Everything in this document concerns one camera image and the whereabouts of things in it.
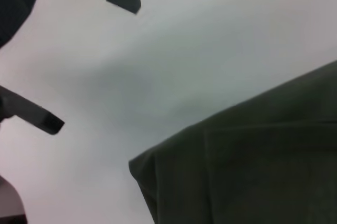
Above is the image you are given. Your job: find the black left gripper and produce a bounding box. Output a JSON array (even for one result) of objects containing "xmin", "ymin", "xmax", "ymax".
[{"xmin": 0, "ymin": 0, "xmax": 48, "ymax": 48}]

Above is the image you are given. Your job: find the dark green FREE t-shirt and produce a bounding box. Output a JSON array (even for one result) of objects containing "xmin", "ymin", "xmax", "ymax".
[{"xmin": 128, "ymin": 60, "xmax": 337, "ymax": 224}]

